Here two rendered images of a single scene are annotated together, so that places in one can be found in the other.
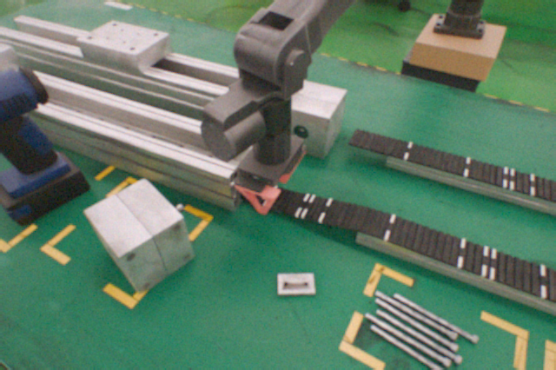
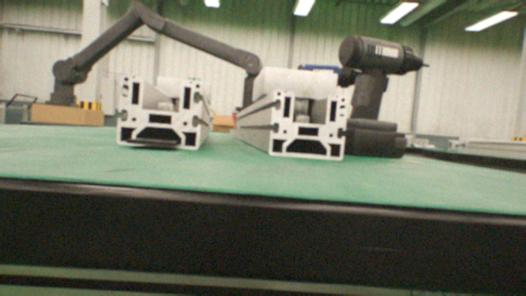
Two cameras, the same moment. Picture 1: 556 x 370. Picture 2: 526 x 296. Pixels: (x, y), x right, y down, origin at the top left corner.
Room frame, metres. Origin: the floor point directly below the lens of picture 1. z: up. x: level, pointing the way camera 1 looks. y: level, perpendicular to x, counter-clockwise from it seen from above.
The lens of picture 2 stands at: (1.09, 1.16, 0.81)
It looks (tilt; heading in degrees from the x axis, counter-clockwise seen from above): 3 degrees down; 237
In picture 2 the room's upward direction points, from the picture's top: 5 degrees clockwise
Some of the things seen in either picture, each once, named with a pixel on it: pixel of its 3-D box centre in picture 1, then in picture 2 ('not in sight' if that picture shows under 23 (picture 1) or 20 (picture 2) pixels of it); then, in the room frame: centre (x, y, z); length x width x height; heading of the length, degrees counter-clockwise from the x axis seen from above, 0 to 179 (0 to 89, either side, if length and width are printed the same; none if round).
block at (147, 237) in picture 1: (150, 230); not in sight; (0.31, 0.18, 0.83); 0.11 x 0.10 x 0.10; 134
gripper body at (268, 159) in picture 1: (271, 142); (250, 103); (0.41, 0.01, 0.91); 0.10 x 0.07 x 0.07; 155
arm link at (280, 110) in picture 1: (268, 109); (253, 85); (0.41, 0.02, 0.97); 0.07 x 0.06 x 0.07; 139
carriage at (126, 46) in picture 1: (128, 51); (186, 98); (0.77, 0.33, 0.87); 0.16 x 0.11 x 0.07; 65
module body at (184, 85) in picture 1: (134, 71); (185, 119); (0.77, 0.33, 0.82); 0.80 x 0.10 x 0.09; 65
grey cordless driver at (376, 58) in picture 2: not in sight; (385, 99); (0.49, 0.66, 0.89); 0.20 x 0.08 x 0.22; 170
